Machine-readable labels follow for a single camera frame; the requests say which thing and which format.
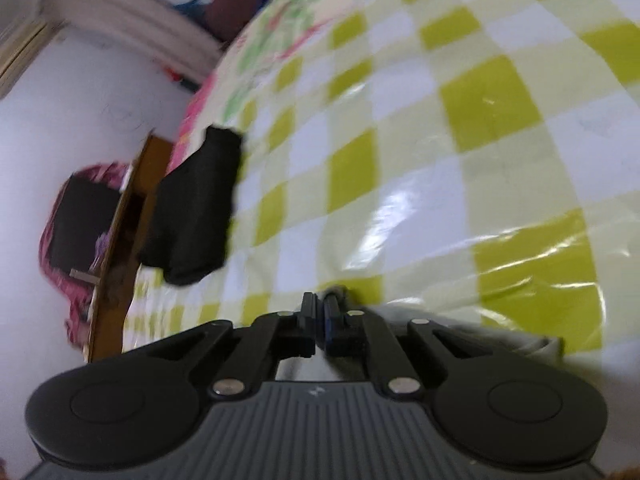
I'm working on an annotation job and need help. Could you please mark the checked printed blanket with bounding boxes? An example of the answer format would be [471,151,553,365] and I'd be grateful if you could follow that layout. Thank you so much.
[120,0,640,480]

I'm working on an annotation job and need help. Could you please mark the beige curtain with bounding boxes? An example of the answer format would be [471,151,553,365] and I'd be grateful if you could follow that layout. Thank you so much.
[44,0,227,80]

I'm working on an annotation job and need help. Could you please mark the pink and black bag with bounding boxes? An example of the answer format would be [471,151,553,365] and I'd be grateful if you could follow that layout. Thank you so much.
[38,162,135,352]

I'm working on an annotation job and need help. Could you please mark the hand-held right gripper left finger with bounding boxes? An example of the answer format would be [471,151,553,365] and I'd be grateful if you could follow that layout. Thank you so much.
[145,292,317,401]

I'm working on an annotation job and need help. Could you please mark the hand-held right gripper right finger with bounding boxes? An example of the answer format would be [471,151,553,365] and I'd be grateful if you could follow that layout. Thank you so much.
[322,292,495,401]

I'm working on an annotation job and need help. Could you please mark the blue cloth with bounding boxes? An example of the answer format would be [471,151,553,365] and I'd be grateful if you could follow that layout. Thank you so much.
[174,0,213,17]

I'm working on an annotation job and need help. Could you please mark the folded black pants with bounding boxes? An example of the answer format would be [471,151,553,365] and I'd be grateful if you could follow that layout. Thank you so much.
[137,125,247,287]

